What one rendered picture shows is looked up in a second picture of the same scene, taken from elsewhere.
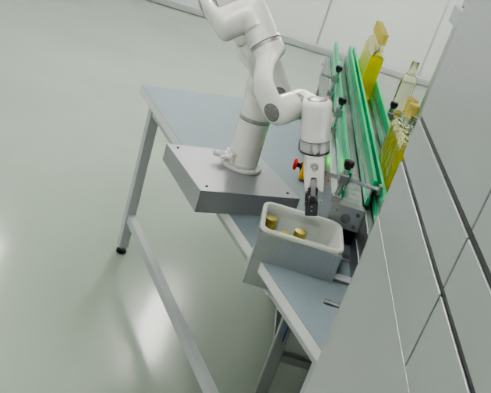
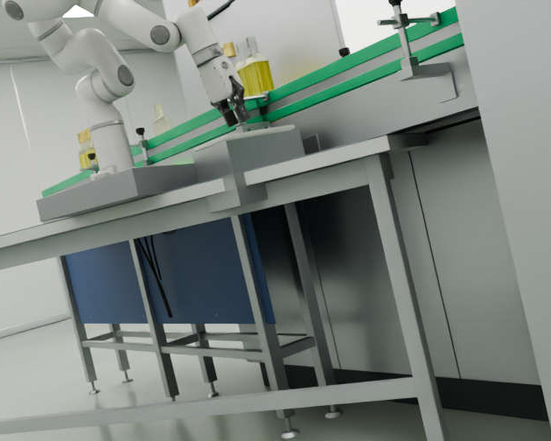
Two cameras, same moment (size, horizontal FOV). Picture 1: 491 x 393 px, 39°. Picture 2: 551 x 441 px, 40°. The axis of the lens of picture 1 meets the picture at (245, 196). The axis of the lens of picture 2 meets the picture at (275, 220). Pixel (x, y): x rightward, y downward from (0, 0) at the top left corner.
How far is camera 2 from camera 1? 1.28 m
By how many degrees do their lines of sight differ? 40
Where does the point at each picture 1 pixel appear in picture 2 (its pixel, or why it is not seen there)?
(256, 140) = (124, 141)
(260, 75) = (127, 10)
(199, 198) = (135, 178)
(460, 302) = not seen: outside the picture
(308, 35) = not seen: outside the picture
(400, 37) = (27, 286)
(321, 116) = (202, 17)
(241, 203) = (166, 176)
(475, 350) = not seen: outside the picture
